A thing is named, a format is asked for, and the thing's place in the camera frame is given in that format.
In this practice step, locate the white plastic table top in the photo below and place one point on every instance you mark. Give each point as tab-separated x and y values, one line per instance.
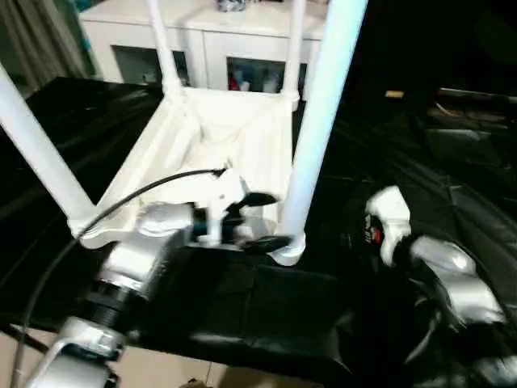
242	133

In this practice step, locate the white plastic table leg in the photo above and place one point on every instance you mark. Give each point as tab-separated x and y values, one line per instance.
323	121
36	141
297	40
161	40

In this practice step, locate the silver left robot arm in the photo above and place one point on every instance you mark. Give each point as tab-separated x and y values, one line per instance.
133	258

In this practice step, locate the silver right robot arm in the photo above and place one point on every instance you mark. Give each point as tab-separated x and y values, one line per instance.
472	291

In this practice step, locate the black work mat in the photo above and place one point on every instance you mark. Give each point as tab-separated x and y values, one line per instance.
404	161

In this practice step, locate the small yellow label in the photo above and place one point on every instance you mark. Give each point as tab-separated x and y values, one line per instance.
393	94

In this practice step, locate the dark item on cabinet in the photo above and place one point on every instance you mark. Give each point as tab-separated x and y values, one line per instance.
230	5

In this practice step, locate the white glass-door cabinet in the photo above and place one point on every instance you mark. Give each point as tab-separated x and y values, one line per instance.
121	28

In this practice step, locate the black tripod leg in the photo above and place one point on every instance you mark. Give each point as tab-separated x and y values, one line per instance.
24	337

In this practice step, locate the grey curtain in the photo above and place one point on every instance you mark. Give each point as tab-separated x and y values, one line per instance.
36	40

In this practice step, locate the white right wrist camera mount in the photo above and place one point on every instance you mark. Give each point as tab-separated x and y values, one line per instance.
392	206

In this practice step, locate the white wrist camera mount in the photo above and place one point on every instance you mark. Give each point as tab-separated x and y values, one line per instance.
392	206
226	186

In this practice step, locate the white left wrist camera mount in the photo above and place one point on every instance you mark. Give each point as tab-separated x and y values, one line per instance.
226	186

